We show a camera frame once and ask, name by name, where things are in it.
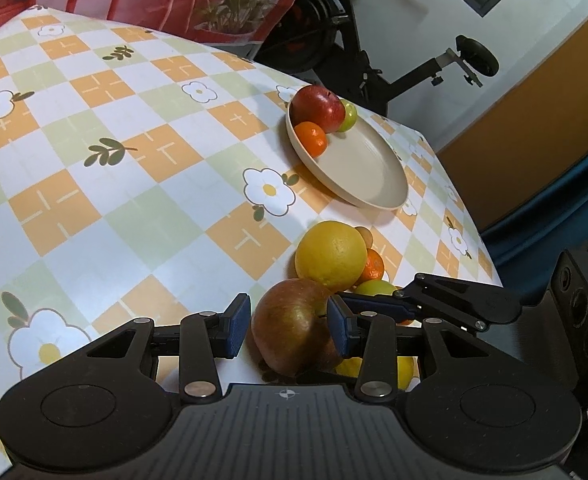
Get large green apple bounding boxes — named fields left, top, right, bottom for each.
left=351, top=280, right=400, bottom=297

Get large red-brown apple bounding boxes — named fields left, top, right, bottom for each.
left=251, top=278, right=344, bottom=376

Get tangerine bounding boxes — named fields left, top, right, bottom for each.
left=356, top=248, right=386, bottom=283
left=294, top=121, right=329, bottom=158

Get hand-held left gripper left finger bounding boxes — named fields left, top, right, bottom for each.
left=59, top=294, right=251, bottom=403

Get black exercise bike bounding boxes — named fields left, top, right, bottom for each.
left=254, top=0, right=500, bottom=118

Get beige plate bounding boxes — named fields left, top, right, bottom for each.
left=285, top=97, right=409, bottom=209

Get yellow citrus fruit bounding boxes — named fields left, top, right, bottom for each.
left=294, top=220, right=368, bottom=291
left=335, top=355, right=416, bottom=391

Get brown wooden door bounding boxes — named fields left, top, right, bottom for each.
left=436, top=45, right=588, bottom=231

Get checked floral tablecloth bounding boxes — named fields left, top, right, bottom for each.
left=0, top=5, right=505, bottom=466

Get red apple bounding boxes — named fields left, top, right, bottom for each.
left=291, top=85, right=344, bottom=134

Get small green apple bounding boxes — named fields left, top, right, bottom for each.
left=335, top=100, right=358, bottom=133

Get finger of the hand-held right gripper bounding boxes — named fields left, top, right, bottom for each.
left=341, top=272, right=522, bottom=333

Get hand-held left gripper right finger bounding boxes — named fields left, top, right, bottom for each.
left=326, top=294, right=520, bottom=403

